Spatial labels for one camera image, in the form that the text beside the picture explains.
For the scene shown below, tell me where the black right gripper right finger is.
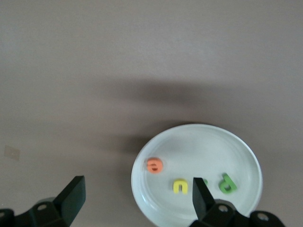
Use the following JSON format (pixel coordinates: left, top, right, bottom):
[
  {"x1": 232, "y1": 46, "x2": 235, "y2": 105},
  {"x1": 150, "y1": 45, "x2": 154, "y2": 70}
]
[{"x1": 191, "y1": 177, "x2": 249, "y2": 227}]

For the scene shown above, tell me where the orange foam letter e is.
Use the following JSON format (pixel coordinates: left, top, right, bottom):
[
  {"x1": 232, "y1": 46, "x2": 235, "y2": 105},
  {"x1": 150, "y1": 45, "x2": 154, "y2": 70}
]
[{"x1": 144, "y1": 157, "x2": 164, "y2": 175}]

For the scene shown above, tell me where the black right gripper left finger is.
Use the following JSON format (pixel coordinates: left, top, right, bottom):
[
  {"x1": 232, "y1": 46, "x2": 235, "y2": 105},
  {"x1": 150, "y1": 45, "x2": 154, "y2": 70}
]
[{"x1": 14, "y1": 175, "x2": 86, "y2": 227}]

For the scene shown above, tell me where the beige brown plate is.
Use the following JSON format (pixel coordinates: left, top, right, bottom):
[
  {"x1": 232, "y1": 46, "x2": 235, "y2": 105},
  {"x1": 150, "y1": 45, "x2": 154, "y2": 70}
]
[{"x1": 131, "y1": 124, "x2": 263, "y2": 227}]

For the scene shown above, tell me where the yellow foam letter u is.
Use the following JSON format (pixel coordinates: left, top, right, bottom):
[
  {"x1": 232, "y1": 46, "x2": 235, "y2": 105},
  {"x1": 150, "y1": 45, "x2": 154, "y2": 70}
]
[{"x1": 172, "y1": 179, "x2": 189, "y2": 195}]

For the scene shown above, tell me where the green foam letter d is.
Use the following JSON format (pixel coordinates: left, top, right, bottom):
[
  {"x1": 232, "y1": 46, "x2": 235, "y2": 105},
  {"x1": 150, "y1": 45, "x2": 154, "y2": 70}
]
[{"x1": 217, "y1": 173, "x2": 238, "y2": 193}]

